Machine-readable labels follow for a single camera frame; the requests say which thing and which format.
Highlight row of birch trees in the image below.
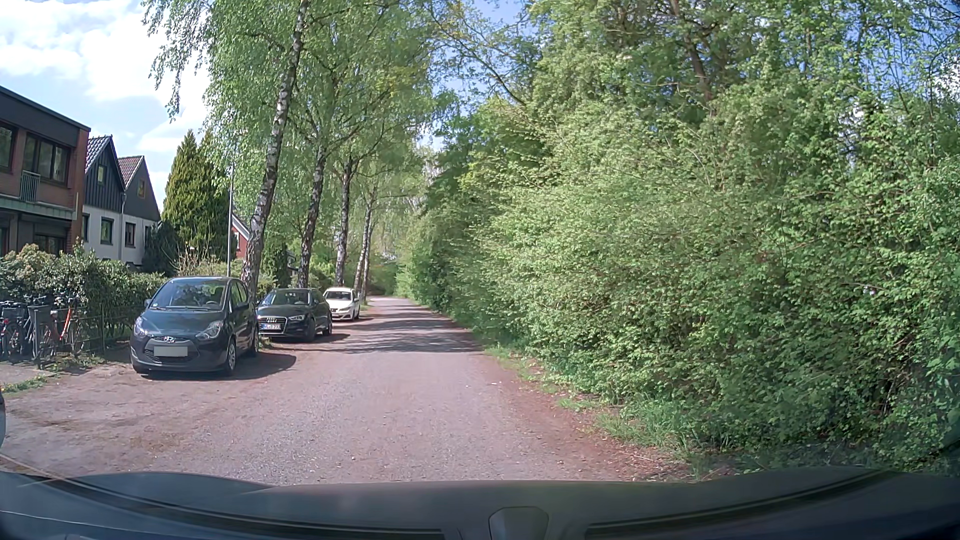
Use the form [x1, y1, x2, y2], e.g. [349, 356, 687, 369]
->
[142, 0, 481, 301]

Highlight dense green bushes and trees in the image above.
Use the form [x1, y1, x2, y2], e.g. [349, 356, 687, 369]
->
[393, 0, 960, 474]

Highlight green hedge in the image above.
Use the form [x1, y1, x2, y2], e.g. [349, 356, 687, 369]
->
[0, 244, 168, 339]

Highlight white car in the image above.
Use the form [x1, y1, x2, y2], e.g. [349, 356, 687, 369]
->
[323, 286, 362, 322]

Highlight grass verge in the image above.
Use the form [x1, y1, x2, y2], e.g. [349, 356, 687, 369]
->
[480, 341, 721, 477]

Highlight dark grey small car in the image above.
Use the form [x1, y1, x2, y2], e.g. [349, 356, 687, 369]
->
[129, 276, 260, 377]

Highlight reddish grey gravel road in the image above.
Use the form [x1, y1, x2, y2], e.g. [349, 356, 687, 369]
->
[0, 295, 691, 485]

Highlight white house with dark gable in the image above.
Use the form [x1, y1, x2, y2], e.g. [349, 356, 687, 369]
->
[81, 135, 162, 267]

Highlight grey lamp post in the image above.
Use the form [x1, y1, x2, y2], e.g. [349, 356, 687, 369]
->
[225, 165, 235, 279]

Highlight parked bicycles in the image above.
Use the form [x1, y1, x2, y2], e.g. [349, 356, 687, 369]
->
[0, 296, 87, 365]

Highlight dark green conifer tree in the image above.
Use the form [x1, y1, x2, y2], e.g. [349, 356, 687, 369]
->
[144, 129, 232, 275]

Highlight car's own bonnet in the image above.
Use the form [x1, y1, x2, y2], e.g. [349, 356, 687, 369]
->
[0, 466, 960, 540]

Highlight black car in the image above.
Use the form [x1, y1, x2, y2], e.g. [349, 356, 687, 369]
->
[255, 288, 334, 343]

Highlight red brick building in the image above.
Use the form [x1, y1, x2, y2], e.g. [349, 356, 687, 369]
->
[0, 84, 91, 258]

